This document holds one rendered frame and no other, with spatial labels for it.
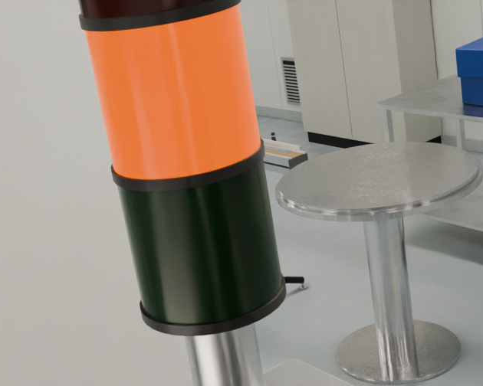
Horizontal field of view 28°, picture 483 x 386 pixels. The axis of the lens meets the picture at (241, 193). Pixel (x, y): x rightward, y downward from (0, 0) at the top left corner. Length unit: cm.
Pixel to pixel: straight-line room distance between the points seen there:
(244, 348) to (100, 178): 161
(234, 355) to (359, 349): 446
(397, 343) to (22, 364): 293
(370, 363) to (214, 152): 439
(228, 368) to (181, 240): 5
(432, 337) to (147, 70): 458
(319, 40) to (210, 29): 756
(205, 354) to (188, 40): 11
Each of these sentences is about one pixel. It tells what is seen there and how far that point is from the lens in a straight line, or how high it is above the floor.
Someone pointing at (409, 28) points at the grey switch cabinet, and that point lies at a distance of 733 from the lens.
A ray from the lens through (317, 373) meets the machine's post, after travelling 48.
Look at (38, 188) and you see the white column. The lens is 187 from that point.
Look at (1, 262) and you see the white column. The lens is 187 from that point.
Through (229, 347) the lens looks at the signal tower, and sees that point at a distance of 33.
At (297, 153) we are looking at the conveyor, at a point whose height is 93.
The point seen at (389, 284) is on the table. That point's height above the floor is 41.
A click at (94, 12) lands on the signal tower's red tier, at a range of 29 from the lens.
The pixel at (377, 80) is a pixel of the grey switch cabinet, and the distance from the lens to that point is 746.
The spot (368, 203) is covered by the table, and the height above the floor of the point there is 93.
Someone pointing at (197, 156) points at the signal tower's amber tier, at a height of 226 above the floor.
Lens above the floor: 234
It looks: 19 degrees down
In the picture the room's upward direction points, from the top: 9 degrees counter-clockwise
